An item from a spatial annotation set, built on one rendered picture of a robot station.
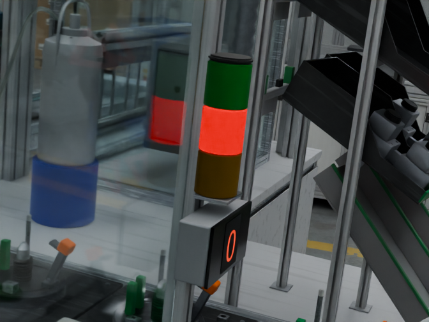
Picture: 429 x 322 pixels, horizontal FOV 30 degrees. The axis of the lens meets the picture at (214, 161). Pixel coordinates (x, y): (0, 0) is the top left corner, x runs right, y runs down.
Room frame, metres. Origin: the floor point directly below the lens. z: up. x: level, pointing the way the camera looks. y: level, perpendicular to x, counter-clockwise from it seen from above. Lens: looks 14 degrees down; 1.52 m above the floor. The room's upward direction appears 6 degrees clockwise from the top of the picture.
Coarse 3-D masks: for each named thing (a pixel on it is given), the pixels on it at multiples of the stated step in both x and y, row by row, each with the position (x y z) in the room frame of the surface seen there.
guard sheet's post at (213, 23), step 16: (208, 0) 0.86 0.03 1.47; (224, 0) 0.88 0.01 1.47; (208, 16) 0.86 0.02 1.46; (224, 16) 0.89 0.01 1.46; (208, 32) 0.86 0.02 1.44; (208, 48) 0.86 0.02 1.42; (192, 128) 0.88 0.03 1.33; (192, 144) 0.87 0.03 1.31; (192, 160) 0.86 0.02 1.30; (192, 176) 0.86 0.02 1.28; (192, 192) 0.86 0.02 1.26; (192, 208) 0.86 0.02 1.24; (176, 288) 0.87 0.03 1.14; (192, 288) 0.88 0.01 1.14; (176, 304) 0.86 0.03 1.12; (192, 304) 0.89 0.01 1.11; (176, 320) 0.86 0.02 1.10
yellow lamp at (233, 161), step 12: (204, 156) 0.85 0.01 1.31; (216, 156) 0.85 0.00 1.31; (228, 156) 0.85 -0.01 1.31; (240, 156) 0.86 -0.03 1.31; (204, 168) 0.85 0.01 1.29; (216, 168) 0.84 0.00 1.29; (228, 168) 0.85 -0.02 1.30; (204, 180) 0.85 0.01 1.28; (216, 180) 0.84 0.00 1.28; (228, 180) 0.85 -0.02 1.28; (204, 192) 0.85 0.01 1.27; (216, 192) 0.84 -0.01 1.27; (228, 192) 0.85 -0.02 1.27
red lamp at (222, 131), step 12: (204, 108) 0.86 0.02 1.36; (204, 120) 0.85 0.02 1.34; (216, 120) 0.85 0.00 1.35; (228, 120) 0.85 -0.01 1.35; (240, 120) 0.85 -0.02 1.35; (204, 132) 0.85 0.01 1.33; (216, 132) 0.85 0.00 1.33; (228, 132) 0.85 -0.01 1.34; (240, 132) 0.85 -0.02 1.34; (204, 144) 0.85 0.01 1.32; (216, 144) 0.84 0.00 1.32; (228, 144) 0.85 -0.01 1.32; (240, 144) 0.86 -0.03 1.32
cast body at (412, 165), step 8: (416, 144) 1.22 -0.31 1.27; (424, 144) 1.23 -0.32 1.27; (408, 152) 1.23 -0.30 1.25; (416, 152) 1.22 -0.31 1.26; (424, 152) 1.21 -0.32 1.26; (392, 160) 1.26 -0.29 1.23; (400, 160) 1.24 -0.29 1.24; (408, 160) 1.23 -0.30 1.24; (416, 160) 1.22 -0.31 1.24; (424, 160) 1.21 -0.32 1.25; (400, 168) 1.23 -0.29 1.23; (408, 168) 1.22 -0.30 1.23; (416, 168) 1.22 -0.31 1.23; (424, 168) 1.21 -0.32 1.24; (408, 176) 1.22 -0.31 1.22; (416, 176) 1.21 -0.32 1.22; (424, 176) 1.21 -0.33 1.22; (424, 184) 1.20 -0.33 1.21
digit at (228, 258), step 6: (240, 216) 0.88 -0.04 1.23; (234, 222) 0.86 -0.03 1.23; (240, 222) 0.88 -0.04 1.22; (228, 228) 0.84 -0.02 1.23; (234, 228) 0.87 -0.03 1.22; (228, 234) 0.85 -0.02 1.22; (234, 234) 0.87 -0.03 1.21; (228, 240) 0.85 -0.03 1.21; (234, 240) 0.87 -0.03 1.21; (228, 246) 0.85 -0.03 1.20; (234, 246) 0.87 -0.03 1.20; (228, 252) 0.85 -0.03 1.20; (234, 252) 0.88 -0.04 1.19; (222, 258) 0.84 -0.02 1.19; (228, 258) 0.86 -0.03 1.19; (234, 258) 0.88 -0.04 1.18; (222, 264) 0.84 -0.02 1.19; (228, 264) 0.86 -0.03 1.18; (222, 270) 0.84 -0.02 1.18
